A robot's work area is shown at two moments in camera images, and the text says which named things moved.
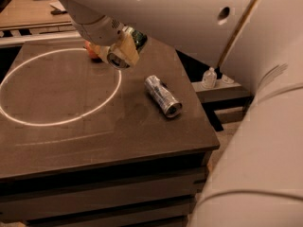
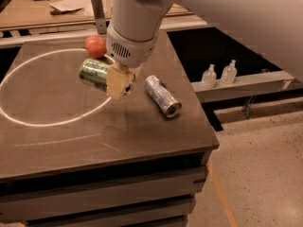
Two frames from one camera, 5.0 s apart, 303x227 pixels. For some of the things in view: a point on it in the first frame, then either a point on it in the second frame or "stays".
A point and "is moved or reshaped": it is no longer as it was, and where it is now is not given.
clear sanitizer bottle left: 209,78 stays
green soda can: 140,40 is moved or reshaped
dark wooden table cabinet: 84,145 stays
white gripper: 105,32 -> 130,51
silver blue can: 167,102 stays
